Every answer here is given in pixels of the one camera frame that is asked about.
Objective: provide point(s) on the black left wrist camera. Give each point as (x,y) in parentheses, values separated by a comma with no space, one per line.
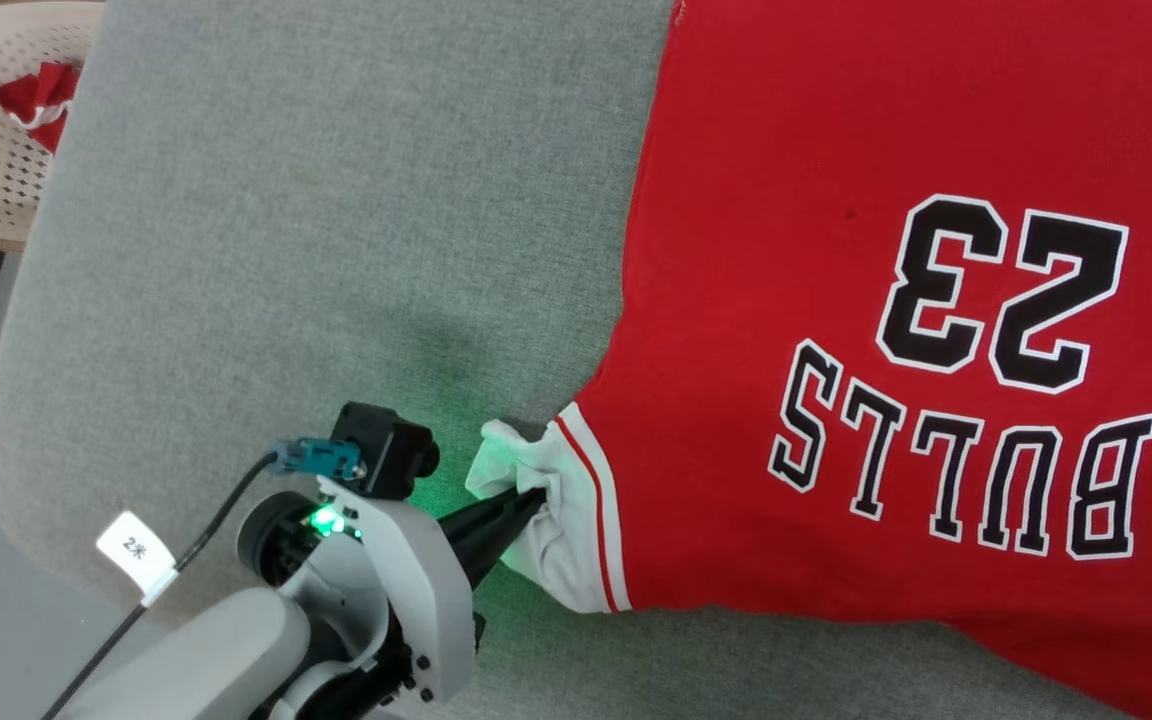
(386,450)

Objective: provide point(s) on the red Bulls basketball jersey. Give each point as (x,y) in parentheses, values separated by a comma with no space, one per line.
(786,200)

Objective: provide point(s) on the red white garment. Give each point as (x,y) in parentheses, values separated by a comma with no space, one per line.
(41,95)

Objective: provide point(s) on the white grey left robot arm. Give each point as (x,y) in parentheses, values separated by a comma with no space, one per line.
(206,650)

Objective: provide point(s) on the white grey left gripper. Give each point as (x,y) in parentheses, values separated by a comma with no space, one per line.
(416,600)

